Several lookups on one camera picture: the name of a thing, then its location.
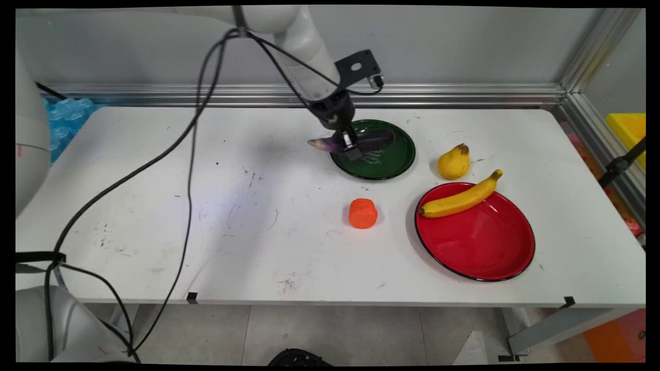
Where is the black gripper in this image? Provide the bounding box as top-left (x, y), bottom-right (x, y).
top-left (308, 89), bottom-right (365, 162)

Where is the purple toy eggplant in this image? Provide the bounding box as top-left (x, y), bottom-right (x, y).
top-left (307, 129), bottom-right (397, 155)

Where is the orange toy persimmon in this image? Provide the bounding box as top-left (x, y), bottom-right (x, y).
top-left (349, 198), bottom-right (378, 230)

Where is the dark green round plate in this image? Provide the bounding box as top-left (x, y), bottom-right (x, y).
top-left (330, 119), bottom-right (416, 181)

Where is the yellow toy pear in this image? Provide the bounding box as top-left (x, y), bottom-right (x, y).
top-left (437, 143), bottom-right (471, 180)

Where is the yellow toy banana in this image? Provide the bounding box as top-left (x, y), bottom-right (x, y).
top-left (418, 169), bottom-right (503, 218)

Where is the red round plate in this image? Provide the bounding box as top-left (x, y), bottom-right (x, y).
top-left (415, 181), bottom-right (536, 282)

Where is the black object on floor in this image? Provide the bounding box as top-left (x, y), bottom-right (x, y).
top-left (267, 348), bottom-right (334, 367)

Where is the grey table leg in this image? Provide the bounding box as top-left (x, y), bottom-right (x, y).
top-left (498, 307), bottom-right (622, 357)

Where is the blue plastic bag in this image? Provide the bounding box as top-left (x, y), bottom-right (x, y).
top-left (42, 97), bottom-right (106, 164)

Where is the yellow plastic box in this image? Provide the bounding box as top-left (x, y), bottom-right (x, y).
top-left (604, 112), bottom-right (646, 171)

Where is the orange storage box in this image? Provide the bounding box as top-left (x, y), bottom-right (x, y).
top-left (582, 308), bottom-right (646, 363)

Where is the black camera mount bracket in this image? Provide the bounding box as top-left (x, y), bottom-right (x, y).
top-left (334, 49), bottom-right (382, 87)

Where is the long horizontal aluminium rail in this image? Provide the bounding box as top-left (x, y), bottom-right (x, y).
top-left (36, 83), bottom-right (567, 109)

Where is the black strap on arm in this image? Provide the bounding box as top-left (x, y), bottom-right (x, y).
top-left (231, 6), bottom-right (249, 38)

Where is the thick black cable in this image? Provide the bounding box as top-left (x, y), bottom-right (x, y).
top-left (43, 28), bottom-right (385, 361)

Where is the aluminium corner frame rail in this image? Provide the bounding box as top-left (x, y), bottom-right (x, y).
top-left (551, 7), bottom-right (646, 230)

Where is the black strap at base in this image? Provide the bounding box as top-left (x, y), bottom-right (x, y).
top-left (15, 250), bottom-right (68, 266)

